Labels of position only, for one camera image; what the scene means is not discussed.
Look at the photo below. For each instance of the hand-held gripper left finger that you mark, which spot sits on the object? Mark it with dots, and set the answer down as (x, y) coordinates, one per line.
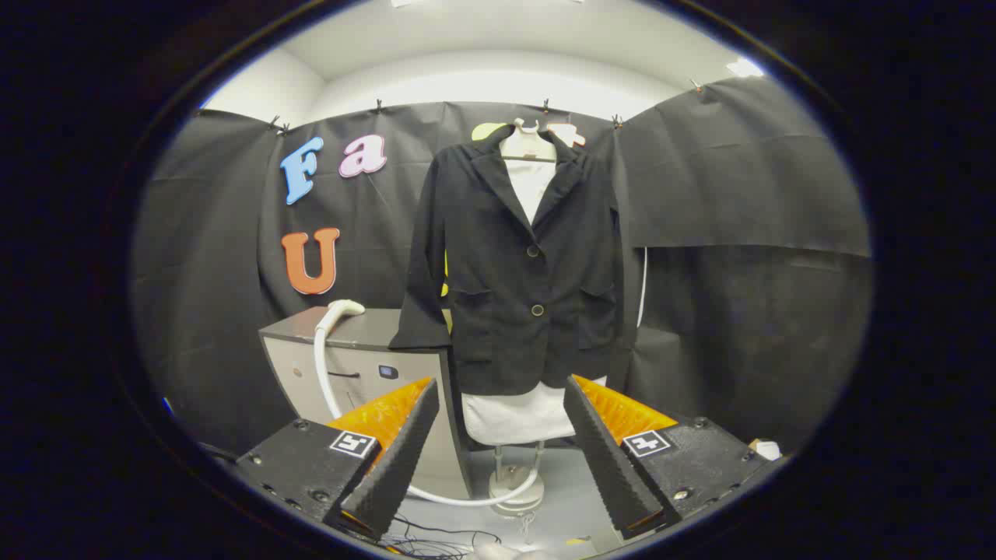
(405, 451)

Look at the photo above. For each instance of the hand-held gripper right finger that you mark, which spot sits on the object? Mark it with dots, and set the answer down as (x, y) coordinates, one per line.
(603, 459)

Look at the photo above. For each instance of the white shirt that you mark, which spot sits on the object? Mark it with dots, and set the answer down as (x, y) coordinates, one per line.
(513, 412)

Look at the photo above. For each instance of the black jacket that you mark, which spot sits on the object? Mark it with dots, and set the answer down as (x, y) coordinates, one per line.
(506, 311)

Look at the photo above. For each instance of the cream clothes hanger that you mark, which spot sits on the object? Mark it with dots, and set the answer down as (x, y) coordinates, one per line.
(525, 146)

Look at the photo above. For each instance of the grey cabinet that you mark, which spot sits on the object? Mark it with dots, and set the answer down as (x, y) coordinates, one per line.
(420, 369)

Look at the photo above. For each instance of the white hanger stand base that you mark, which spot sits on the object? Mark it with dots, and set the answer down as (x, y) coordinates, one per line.
(515, 490)

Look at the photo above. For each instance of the white paper sheet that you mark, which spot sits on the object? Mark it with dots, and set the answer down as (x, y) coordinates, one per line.
(768, 449)

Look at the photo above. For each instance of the black backdrop cloth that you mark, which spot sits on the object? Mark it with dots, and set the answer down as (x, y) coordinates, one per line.
(739, 194)

